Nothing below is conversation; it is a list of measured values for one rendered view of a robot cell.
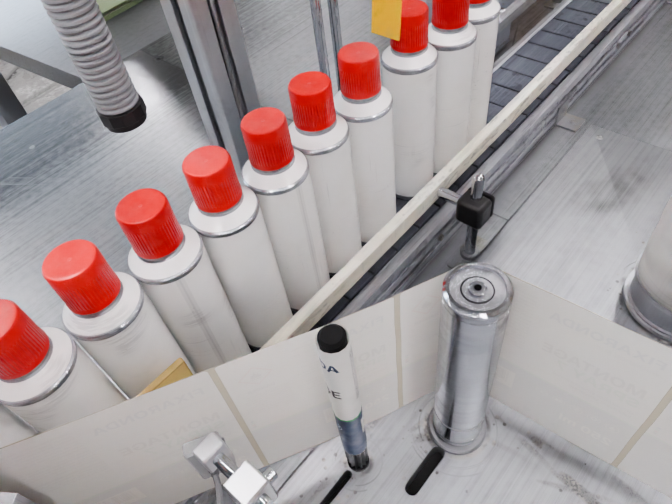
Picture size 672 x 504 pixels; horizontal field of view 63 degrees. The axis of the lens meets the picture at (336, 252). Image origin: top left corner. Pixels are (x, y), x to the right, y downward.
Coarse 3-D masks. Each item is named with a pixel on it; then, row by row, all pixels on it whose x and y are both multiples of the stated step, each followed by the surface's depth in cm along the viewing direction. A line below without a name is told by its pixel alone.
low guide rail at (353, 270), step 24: (624, 0) 77; (600, 24) 73; (576, 48) 70; (552, 72) 67; (528, 96) 65; (504, 120) 62; (480, 144) 60; (456, 168) 58; (432, 192) 56; (408, 216) 54; (384, 240) 52; (360, 264) 51; (336, 288) 49; (312, 312) 48; (288, 336) 47
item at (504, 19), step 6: (516, 0) 70; (522, 0) 70; (528, 0) 70; (534, 0) 71; (510, 6) 69; (516, 6) 69; (522, 6) 70; (528, 6) 71; (504, 12) 68; (510, 12) 68; (516, 12) 69; (522, 12) 70; (504, 18) 67; (510, 18) 68; (498, 24) 67; (504, 24) 68; (498, 30) 67
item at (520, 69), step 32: (576, 0) 84; (608, 0) 83; (544, 32) 79; (576, 32) 79; (608, 32) 78; (512, 64) 75; (544, 64) 74; (576, 64) 74; (512, 96) 70; (544, 96) 70; (512, 128) 66; (480, 160) 63; (416, 224) 58; (384, 256) 56; (352, 288) 53; (320, 320) 51
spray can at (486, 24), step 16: (480, 0) 52; (480, 16) 52; (496, 16) 53; (480, 32) 53; (496, 32) 55; (480, 48) 55; (480, 64) 56; (480, 80) 58; (480, 96) 59; (480, 112) 61; (480, 128) 63
